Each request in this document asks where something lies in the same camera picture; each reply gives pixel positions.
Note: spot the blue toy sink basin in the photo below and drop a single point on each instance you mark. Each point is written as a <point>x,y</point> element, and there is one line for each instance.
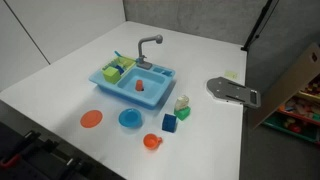
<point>156,80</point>

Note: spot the blue saucer plate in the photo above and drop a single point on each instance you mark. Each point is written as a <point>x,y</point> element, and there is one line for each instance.
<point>130,118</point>

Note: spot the grey metal mounting plate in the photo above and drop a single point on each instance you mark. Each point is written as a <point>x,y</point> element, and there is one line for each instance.
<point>229,91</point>

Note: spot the orange flat plate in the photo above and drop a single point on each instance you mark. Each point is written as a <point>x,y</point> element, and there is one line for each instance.
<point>91,119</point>

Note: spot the white toy bottle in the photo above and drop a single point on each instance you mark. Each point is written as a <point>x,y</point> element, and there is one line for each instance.
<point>181,102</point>

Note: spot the green block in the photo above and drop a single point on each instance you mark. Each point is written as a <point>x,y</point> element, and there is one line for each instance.
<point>183,113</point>

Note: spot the blue cube block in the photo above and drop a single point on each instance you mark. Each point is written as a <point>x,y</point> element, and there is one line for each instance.
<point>169,123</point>

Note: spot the blue item in rack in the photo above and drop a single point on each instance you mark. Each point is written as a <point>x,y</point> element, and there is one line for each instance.
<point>119,69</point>

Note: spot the yellow-green dish rack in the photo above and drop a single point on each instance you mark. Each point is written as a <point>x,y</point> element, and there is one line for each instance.
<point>125,64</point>

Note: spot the green cube in rack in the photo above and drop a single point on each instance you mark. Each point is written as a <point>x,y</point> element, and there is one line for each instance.
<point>111,75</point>

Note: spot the yellow sticky note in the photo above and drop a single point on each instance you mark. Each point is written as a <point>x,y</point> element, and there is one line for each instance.
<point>231,75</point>

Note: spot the black tripod stand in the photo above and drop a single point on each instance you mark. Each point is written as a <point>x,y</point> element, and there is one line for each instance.
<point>260,24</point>

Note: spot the toy storage shelf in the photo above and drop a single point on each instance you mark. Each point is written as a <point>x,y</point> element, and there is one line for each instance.
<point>291,105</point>

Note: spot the black clamp equipment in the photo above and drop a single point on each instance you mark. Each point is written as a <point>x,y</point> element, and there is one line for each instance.
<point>29,158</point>

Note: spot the orange cup with handle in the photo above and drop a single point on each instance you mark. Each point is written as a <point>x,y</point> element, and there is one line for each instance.
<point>151,141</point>

